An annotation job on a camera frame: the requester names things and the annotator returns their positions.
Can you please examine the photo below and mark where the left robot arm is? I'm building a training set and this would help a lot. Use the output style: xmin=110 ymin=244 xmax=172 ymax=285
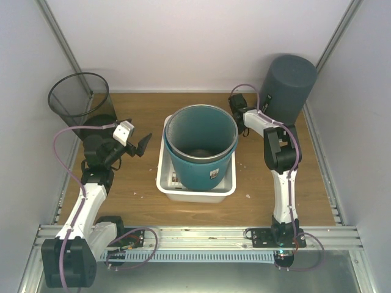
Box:
xmin=41 ymin=119 xmax=151 ymax=292

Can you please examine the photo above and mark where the white plastic tub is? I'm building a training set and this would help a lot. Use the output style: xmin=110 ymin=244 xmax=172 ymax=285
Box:
xmin=156 ymin=132 xmax=236 ymax=203

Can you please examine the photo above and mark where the dark grey cylindrical bin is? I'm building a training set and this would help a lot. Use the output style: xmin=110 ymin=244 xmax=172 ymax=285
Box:
xmin=260 ymin=54 xmax=317 ymax=125

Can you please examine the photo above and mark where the aluminium frame post left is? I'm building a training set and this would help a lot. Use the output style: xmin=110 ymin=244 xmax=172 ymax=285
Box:
xmin=35 ymin=0 xmax=94 ymax=97

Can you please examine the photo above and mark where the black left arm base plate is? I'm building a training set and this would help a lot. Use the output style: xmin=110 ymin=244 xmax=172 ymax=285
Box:
xmin=108 ymin=230 xmax=145 ymax=250

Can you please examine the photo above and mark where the aluminium front rail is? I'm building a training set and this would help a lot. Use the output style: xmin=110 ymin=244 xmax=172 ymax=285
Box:
xmin=34 ymin=225 xmax=364 ymax=251

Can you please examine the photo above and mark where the black wire mesh bin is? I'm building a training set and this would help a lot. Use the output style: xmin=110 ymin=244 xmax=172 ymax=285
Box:
xmin=48 ymin=72 xmax=117 ymax=126

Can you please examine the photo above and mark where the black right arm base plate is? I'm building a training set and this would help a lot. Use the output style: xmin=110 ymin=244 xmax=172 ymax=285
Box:
xmin=243 ymin=228 xmax=307 ymax=249

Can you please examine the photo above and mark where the aluminium frame post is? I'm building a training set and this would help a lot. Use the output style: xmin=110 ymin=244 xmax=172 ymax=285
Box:
xmin=35 ymin=0 xmax=94 ymax=97
xmin=316 ymin=0 xmax=363 ymax=73

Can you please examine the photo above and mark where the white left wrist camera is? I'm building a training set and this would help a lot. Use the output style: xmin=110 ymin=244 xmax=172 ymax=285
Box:
xmin=112 ymin=123 xmax=134 ymax=147

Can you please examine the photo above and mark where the aluminium frame post right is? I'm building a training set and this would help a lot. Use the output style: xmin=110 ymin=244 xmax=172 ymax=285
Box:
xmin=316 ymin=0 xmax=363 ymax=73

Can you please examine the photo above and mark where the silver mesh metal bin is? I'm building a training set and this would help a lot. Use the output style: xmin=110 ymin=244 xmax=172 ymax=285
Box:
xmin=164 ymin=104 xmax=238 ymax=164

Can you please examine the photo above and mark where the teal plastic bin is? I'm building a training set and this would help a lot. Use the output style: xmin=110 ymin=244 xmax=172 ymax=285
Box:
xmin=163 ymin=104 xmax=239 ymax=192

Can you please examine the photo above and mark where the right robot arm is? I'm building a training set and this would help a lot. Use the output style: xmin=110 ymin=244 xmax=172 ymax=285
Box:
xmin=228 ymin=94 xmax=306 ymax=248

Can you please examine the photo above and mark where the grey slotted cable duct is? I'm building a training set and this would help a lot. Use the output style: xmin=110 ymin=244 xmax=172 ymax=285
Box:
xmin=109 ymin=250 xmax=274 ymax=264

